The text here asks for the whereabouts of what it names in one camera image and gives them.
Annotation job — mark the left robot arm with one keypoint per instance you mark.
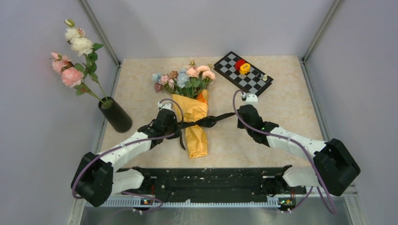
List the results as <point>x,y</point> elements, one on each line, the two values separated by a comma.
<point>98,176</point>

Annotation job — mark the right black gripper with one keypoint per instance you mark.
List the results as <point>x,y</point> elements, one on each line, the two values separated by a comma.
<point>240,124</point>

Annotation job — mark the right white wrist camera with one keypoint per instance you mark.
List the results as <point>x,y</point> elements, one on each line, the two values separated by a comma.
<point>249,98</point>

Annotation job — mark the black white chessboard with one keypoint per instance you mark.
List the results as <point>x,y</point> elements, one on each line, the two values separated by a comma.
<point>247,83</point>

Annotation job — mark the black ribbon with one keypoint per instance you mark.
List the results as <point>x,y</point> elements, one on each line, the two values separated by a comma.
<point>206,122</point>

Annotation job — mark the red round toy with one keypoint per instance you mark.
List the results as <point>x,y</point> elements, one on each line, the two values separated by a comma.
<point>239,63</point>

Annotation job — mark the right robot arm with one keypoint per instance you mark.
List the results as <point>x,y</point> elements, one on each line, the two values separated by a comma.
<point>332,167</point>

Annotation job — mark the yellow ring toy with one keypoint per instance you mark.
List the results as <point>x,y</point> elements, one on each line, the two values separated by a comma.
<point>245,68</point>

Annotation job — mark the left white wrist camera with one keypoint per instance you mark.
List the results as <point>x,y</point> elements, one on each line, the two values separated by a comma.
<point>167,106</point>

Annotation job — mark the orange paper flower bouquet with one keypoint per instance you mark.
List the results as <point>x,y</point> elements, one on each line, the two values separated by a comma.
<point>189,88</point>

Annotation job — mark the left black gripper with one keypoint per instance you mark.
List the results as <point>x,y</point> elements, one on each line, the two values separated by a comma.
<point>177,132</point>

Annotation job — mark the black cylindrical vase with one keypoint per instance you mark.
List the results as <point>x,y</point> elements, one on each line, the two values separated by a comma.
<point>115,115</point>

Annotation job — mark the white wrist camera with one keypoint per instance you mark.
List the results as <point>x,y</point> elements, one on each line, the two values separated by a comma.
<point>249,98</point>
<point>167,106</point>

